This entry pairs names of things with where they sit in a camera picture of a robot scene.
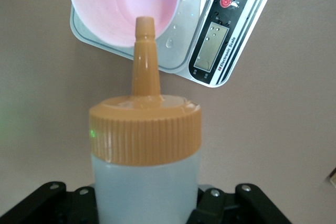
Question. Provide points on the silver digital kitchen scale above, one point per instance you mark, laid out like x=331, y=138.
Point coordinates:
x=223, y=37

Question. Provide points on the translucent sauce bottle orange cap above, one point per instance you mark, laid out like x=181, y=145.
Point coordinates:
x=145, y=129

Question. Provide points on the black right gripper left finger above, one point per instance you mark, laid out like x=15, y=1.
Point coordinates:
x=47, y=205

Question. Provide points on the pink plastic cup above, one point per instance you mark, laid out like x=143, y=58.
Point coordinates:
x=105, y=3

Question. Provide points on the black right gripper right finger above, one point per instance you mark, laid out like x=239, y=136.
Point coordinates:
x=241, y=208

